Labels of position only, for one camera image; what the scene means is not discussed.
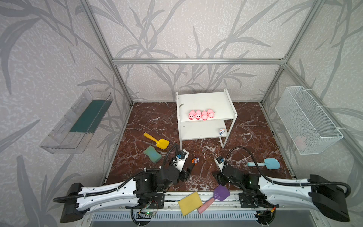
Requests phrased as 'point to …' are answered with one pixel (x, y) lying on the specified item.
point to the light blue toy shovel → (270, 163)
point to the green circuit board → (150, 213)
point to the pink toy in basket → (300, 143)
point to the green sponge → (151, 153)
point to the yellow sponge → (190, 203)
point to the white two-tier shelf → (220, 102)
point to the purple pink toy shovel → (220, 192)
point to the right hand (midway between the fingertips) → (215, 166)
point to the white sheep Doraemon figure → (221, 131)
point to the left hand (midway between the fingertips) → (192, 158)
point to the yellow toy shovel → (162, 144)
